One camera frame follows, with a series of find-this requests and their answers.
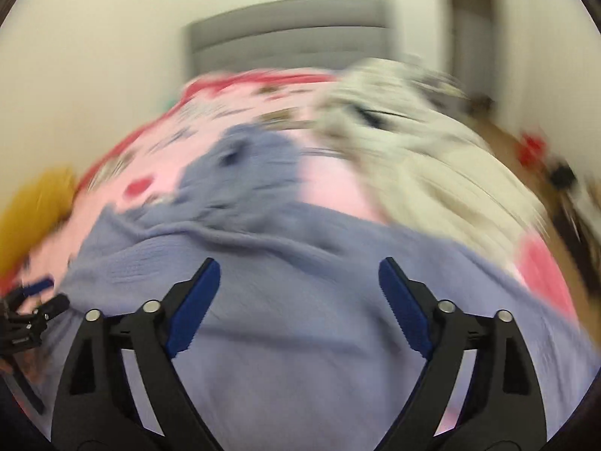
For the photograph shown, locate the blue knitted hooded cardigan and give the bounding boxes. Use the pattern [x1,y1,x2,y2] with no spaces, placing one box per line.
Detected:
[27,123,601,451]

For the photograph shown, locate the person's left hand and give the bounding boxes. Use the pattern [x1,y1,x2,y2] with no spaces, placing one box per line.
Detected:
[13,348,51,385]

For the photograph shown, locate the mustard yellow garment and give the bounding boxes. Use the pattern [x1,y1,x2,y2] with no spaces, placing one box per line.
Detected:
[1,166,77,277]

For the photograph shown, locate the pink bear print blanket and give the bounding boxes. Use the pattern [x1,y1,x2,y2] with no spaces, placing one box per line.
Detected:
[0,66,580,438]

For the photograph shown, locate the cream padded jacket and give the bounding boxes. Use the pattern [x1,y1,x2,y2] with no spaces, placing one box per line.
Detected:
[313,58,545,263]

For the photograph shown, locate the red paper bag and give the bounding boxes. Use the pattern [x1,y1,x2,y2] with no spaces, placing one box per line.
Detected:
[516,132,547,168]

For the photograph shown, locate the grey upholstered headboard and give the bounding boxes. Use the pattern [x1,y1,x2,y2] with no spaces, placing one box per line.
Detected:
[186,0,397,77]

